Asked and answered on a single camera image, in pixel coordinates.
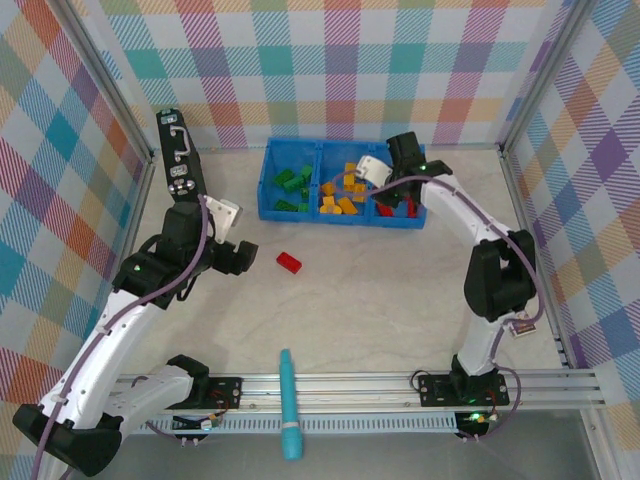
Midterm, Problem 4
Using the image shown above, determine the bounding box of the black briefcase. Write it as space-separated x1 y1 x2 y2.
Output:
155 107 209 206

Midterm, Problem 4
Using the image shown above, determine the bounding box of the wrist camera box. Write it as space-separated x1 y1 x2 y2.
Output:
355 155 393 188
204 195 242 242

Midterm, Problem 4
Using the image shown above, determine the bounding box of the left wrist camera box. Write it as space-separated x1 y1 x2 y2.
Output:
204 195 242 242

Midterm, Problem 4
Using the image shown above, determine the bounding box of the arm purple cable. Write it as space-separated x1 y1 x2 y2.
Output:
333 167 546 444
29 194 209 480

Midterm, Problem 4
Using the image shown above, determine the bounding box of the aluminium frame post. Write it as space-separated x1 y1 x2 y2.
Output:
58 0 156 161
497 0 596 156

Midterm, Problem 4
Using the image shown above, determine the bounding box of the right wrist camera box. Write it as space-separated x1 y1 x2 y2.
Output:
355 155 393 188

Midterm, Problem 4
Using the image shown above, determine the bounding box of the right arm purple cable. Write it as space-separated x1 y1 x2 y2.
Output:
333 167 546 444

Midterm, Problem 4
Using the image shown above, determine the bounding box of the slotted grey cable duct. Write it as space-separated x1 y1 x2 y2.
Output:
144 417 460 436

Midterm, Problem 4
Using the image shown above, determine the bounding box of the small printed card box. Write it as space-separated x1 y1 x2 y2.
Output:
507 310 539 340

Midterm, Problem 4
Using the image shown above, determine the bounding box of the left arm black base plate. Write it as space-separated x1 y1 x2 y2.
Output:
199 375 244 412

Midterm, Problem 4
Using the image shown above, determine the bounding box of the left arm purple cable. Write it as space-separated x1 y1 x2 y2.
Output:
29 194 209 480

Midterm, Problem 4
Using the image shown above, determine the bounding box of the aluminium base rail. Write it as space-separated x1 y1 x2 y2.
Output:
114 372 601 415

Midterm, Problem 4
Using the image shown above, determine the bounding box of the aluminium side rail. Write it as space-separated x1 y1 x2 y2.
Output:
88 149 157 351

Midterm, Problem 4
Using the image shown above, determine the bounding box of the teal cylindrical tool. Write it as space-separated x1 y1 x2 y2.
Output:
278 348 305 462

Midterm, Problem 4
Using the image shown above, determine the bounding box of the small connector board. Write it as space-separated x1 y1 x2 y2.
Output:
455 410 501 444
172 412 224 447

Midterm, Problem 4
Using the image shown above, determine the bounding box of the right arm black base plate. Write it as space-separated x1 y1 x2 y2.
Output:
417 374 511 407

